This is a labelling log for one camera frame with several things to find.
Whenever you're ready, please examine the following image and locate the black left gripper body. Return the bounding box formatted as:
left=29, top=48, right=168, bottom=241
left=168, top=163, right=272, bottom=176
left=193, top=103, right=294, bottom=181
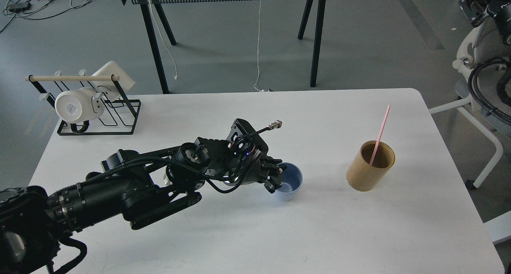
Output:
left=196, top=119, right=283, bottom=187

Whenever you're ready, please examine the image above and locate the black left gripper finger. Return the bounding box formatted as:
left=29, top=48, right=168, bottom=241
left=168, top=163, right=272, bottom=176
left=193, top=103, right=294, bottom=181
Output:
left=259, top=156, right=288, bottom=177
left=262, top=174, right=283, bottom=193

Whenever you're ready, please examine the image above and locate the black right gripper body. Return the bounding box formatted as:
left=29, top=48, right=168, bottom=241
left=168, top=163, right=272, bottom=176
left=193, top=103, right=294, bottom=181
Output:
left=458, top=0, right=511, bottom=45

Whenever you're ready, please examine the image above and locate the blue plastic cup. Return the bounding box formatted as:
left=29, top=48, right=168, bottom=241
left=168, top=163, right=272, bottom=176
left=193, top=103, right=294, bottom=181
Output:
left=274, top=162, right=303, bottom=201

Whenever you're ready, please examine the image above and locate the pink chopstick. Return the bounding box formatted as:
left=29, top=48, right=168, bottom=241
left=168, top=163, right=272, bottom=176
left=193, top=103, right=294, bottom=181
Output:
left=369, top=105, right=391, bottom=166

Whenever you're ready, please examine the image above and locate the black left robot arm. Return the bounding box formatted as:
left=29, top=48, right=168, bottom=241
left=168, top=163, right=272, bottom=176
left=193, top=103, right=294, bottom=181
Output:
left=0, top=119, right=287, bottom=274

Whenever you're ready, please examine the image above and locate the white office chair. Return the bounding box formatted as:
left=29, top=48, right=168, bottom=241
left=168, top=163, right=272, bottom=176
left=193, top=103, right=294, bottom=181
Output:
left=429, top=23, right=510, bottom=189

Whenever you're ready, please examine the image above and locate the bamboo cylinder holder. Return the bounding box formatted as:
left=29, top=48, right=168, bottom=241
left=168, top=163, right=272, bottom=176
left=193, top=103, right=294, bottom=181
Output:
left=346, top=141, right=396, bottom=192

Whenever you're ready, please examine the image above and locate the white square plate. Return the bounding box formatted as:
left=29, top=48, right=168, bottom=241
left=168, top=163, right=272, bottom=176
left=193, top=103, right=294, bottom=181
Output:
left=91, top=61, right=135, bottom=102

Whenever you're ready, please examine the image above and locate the white ceramic mug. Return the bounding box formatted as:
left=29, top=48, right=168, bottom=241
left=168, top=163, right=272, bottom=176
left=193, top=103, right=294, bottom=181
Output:
left=55, top=87, right=105, bottom=124

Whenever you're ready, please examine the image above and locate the white hanging cable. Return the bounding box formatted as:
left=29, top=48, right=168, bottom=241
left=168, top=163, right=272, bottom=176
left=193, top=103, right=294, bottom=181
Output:
left=253, top=0, right=272, bottom=93

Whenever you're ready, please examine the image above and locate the white cord on table leg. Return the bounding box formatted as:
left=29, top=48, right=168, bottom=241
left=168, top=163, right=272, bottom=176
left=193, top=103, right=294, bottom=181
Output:
left=145, top=0, right=178, bottom=81

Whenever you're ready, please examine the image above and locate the black wire dish rack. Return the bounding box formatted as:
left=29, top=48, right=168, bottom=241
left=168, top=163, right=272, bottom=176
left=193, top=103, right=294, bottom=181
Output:
left=25, top=73, right=142, bottom=136

